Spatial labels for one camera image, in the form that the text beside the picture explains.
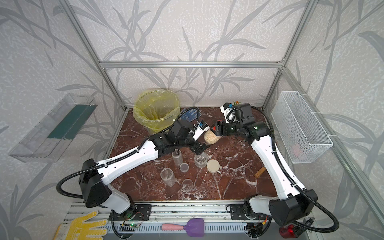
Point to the blue dotted work glove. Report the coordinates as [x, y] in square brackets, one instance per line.
[190, 115]

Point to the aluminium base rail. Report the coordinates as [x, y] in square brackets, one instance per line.
[213, 211]

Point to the red lid oatmeal jar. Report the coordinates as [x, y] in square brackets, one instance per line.
[210, 137]

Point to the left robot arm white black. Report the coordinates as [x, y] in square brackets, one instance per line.
[95, 178]

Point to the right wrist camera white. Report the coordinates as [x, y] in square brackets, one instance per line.
[229, 113]

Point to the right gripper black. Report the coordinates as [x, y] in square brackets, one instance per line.
[221, 126]

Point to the clear plastic wall shelf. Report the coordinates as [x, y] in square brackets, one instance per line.
[49, 139]

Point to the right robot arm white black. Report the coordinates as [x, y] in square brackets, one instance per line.
[293, 200]

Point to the yellow dotted work glove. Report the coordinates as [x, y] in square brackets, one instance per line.
[83, 228]

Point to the purple scoop pink handle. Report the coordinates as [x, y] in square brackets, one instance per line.
[194, 227]

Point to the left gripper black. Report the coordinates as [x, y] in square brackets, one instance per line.
[197, 144]

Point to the mesh trash bin yellow bag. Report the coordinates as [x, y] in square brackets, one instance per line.
[156, 109]

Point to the white wire wall basket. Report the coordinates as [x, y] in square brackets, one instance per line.
[303, 135]

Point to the clear oatmeal jar small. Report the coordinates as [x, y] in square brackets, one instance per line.
[177, 157]

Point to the clear oatmeal jar tall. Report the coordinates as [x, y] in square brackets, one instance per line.
[168, 177]

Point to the green circuit board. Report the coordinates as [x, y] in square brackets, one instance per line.
[133, 225]

